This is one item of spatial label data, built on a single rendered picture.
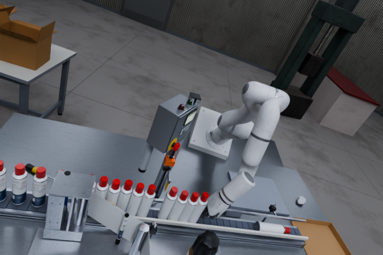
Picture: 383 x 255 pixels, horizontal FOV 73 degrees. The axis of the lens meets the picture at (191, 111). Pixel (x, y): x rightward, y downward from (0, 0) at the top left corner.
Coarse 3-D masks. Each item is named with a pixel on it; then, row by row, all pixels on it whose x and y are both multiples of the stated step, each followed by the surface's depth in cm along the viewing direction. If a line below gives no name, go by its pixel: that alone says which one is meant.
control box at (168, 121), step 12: (180, 96) 109; (168, 108) 97; (192, 108) 104; (156, 120) 100; (168, 120) 97; (180, 120) 96; (156, 132) 102; (168, 132) 99; (156, 144) 104; (168, 144) 101
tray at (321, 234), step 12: (300, 228) 160; (312, 228) 164; (324, 228) 167; (312, 240) 155; (324, 240) 158; (336, 240) 162; (312, 252) 147; (324, 252) 150; (336, 252) 154; (348, 252) 154
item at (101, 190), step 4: (104, 176) 110; (100, 180) 108; (104, 180) 108; (96, 184) 110; (100, 184) 108; (104, 184) 108; (96, 188) 109; (100, 188) 109; (104, 188) 109; (96, 192) 110; (100, 192) 109; (104, 192) 110; (100, 196) 111; (104, 196) 112
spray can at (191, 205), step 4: (196, 192) 120; (192, 196) 119; (196, 196) 118; (188, 200) 120; (192, 200) 119; (196, 200) 119; (188, 204) 120; (192, 204) 119; (196, 204) 120; (184, 208) 123; (188, 208) 121; (192, 208) 120; (184, 212) 123; (188, 212) 122; (192, 212) 123; (180, 216) 125; (184, 216) 123; (188, 216) 123; (180, 220) 126; (184, 220) 125
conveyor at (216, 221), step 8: (8, 192) 111; (8, 200) 108; (8, 208) 106; (16, 208) 106; (24, 208) 108; (32, 208) 109; (40, 208) 110; (88, 216) 114; (152, 216) 125; (160, 224) 124; (208, 224) 133; (216, 224) 135; (224, 224) 136; (232, 224) 138; (240, 224) 140; (248, 224) 142; (224, 232) 132; (232, 232) 134; (296, 232) 150; (296, 240) 145
